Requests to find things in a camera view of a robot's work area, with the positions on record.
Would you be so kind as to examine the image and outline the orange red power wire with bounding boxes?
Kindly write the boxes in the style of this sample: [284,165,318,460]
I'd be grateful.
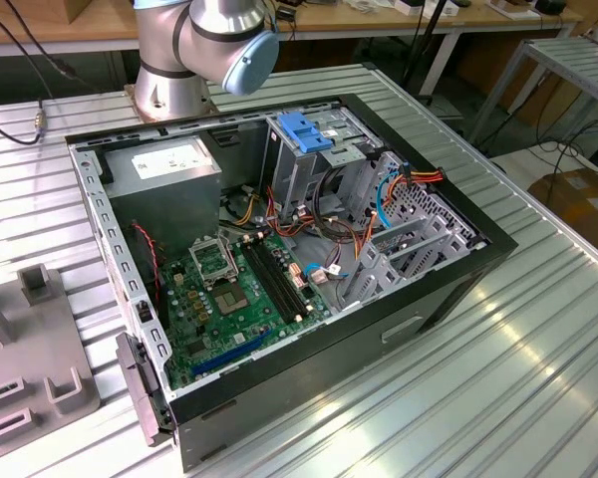
[353,163,446,260]

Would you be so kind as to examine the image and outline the metal disk bay cage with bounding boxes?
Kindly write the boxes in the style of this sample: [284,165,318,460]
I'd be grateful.
[338,148,489,310]

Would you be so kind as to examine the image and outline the black RAM slot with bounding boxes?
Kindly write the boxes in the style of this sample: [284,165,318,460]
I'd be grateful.
[242,242,291,324]
[265,236,314,314]
[257,238,306,317]
[250,240,299,321]

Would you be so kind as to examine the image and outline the metal optical drive cage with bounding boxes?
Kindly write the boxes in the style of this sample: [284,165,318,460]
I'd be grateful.
[258,107,385,220]

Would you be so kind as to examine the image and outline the CPU socket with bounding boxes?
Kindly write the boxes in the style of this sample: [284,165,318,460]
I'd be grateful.
[211,281,253,318]

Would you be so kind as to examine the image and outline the blue plastic drive latch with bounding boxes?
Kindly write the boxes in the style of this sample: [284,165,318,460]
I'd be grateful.
[274,112,334,155]

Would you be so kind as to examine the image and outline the metal socket cover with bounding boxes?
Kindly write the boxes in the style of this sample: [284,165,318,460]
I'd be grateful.
[187,237,240,290]

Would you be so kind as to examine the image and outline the black open PC case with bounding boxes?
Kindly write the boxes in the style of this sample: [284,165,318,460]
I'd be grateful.
[63,92,520,474]

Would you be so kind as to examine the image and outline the grey power supply unit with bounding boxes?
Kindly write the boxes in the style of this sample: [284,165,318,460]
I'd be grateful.
[102,133,225,260]

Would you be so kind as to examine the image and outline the blue expansion slot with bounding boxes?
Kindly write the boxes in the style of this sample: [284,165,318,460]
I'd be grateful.
[191,328,273,377]

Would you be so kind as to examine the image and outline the green motherboard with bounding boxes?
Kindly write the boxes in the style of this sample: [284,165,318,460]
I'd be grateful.
[156,231,340,392]

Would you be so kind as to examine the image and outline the grey plastic case latch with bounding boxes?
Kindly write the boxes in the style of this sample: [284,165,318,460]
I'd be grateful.
[115,332,173,447]

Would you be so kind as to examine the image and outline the black stand legs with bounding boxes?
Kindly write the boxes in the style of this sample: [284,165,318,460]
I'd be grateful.
[401,0,452,107]

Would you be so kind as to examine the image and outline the wooden desk white legs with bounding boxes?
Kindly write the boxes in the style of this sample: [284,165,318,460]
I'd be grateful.
[0,0,587,99]

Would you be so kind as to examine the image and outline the white box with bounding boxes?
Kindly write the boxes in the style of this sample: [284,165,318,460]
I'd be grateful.
[396,0,459,17]

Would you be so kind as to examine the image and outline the large cardboard box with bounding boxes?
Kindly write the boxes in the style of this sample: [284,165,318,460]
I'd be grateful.
[527,167,598,253]

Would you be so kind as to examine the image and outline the grey parts rack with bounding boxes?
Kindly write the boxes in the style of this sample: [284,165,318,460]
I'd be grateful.
[0,266,104,454]

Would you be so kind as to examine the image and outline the brown block white base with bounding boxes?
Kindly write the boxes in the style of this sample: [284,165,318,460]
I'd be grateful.
[487,0,537,21]

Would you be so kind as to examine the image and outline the small black device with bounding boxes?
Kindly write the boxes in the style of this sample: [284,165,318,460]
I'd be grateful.
[533,0,569,16]

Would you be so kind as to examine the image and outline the multicolour power wire bundle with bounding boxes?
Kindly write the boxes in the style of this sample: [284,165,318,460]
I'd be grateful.
[218,183,375,250]

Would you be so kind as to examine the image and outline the short blue wire white plug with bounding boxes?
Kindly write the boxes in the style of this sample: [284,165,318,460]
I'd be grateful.
[301,262,353,286]

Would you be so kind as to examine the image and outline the blue data wire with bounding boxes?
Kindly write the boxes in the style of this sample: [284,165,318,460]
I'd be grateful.
[376,166,405,230]

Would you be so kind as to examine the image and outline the red black twisted wire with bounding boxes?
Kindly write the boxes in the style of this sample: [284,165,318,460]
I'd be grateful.
[131,222,163,305]

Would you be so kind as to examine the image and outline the black cable silver connector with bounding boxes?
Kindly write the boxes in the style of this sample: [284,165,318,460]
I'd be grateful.
[0,97,46,146]

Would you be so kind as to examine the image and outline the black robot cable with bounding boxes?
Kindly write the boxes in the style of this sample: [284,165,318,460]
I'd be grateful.
[2,0,104,96]

